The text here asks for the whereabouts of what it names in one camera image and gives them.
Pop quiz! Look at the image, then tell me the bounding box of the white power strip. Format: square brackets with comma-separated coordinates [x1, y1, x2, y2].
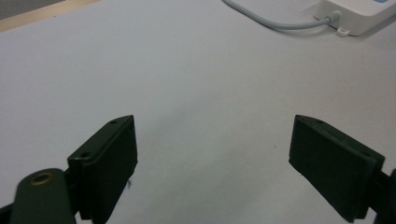
[313, 0, 396, 37]

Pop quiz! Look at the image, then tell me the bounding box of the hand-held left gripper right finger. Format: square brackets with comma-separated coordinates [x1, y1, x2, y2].
[288, 114, 386, 224]

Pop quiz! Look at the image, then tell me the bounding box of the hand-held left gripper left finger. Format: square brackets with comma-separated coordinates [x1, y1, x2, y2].
[66, 114, 138, 224]

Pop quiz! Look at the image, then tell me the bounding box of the grey power cable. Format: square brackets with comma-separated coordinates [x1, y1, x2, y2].
[221, 0, 344, 32]

